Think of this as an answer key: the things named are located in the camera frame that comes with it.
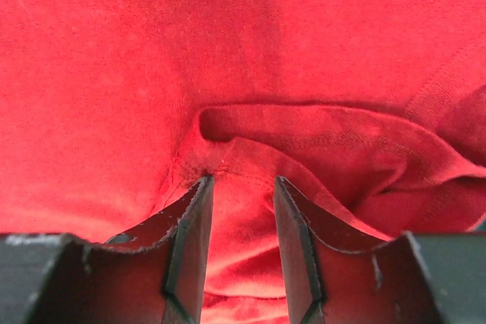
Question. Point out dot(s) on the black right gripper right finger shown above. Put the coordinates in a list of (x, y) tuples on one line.
[(334, 273)]

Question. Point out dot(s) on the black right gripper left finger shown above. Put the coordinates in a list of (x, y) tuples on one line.
[(152, 273)]

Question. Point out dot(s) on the red t-shirt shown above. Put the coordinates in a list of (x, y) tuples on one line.
[(112, 109)]

